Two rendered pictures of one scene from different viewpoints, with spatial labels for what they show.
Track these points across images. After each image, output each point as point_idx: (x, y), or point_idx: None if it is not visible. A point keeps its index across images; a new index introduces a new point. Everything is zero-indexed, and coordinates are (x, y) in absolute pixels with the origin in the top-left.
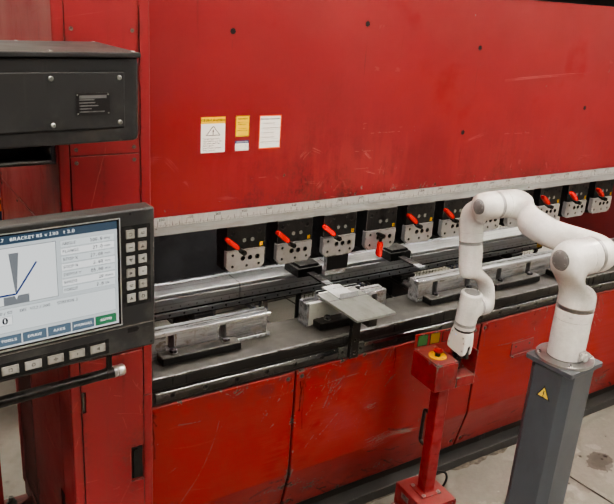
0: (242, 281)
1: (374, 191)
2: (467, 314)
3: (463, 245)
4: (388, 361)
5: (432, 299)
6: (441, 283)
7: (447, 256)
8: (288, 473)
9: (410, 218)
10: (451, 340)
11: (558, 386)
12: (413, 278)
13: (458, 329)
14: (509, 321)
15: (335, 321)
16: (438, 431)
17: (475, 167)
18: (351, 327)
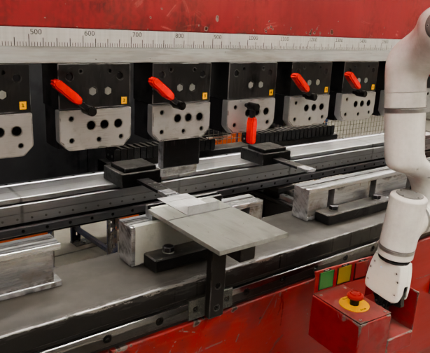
0: (26, 195)
1: (239, 29)
2: (404, 232)
3: (395, 113)
4: (272, 316)
5: (330, 215)
6: (340, 192)
7: (335, 162)
8: None
9: (298, 81)
10: (373, 277)
11: None
12: (300, 185)
13: (388, 258)
14: None
15: (182, 255)
16: None
17: (385, 14)
18: (209, 264)
